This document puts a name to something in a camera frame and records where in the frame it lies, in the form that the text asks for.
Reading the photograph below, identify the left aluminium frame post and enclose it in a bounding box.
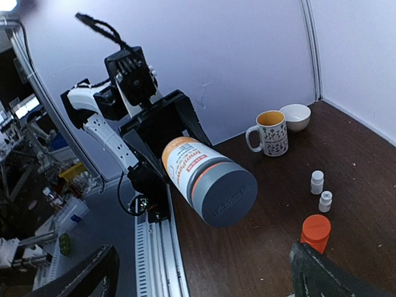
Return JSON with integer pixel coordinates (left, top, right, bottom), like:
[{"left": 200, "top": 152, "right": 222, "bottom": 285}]
[{"left": 300, "top": 0, "right": 323, "bottom": 101}]

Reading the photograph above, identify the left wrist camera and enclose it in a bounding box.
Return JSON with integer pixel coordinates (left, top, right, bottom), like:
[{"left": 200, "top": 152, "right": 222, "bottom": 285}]
[{"left": 104, "top": 46, "right": 158, "bottom": 110}]

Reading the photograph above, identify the taller small white bottle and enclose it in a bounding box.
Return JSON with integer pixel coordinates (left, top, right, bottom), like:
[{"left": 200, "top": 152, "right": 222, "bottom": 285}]
[{"left": 310, "top": 170, "right": 324, "bottom": 195}]

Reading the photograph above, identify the white floral mug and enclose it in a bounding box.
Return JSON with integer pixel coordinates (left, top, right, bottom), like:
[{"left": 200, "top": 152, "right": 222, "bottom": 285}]
[{"left": 245, "top": 110, "right": 288, "bottom": 157}]

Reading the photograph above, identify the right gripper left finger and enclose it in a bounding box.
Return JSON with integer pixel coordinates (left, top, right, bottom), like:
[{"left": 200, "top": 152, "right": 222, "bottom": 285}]
[{"left": 28, "top": 245, "right": 120, "bottom": 296}]

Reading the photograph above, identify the grey capped white orange bottle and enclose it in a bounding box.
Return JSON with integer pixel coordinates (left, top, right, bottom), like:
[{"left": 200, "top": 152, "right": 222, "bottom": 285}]
[{"left": 161, "top": 137, "right": 258, "bottom": 228}]

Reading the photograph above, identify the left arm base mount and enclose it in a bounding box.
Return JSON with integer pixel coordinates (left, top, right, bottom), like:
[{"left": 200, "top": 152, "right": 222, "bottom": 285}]
[{"left": 117, "top": 171, "right": 170, "bottom": 223}]

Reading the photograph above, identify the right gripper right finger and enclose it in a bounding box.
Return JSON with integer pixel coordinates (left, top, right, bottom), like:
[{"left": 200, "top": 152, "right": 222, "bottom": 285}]
[{"left": 290, "top": 241, "right": 387, "bottom": 297}]

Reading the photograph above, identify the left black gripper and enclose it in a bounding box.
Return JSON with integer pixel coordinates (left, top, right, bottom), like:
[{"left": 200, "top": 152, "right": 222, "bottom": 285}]
[{"left": 119, "top": 90, "right": 213, "bottom": 186}]

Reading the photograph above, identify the left black braided cable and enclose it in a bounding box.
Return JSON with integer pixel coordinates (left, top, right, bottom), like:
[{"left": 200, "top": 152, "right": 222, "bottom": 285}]
[{"left": 75, "top": 12, "right": 137, "bottom": 52}]

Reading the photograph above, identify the orange pill bottle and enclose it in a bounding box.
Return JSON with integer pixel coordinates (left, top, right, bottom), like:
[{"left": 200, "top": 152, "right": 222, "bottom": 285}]
[{"left": 300, "top": 214, "right": 332, "bottom": 254}]

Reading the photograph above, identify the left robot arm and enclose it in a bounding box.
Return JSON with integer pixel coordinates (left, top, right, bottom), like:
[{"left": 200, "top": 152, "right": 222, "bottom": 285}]
[{"left": 61, "top": 79, "right": 212, "bottom": 217}]

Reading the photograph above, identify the shorter small white bottle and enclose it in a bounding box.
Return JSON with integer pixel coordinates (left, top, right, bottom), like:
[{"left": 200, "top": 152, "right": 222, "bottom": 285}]
[{"left": 318, "top": 191, "right": 333, "bottom": 213}]

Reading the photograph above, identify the plain white bowl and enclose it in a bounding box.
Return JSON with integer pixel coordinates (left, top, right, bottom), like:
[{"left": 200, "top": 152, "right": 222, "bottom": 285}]
[{"left": 280, "top": 104, "right": 311, "bottom": 132}]

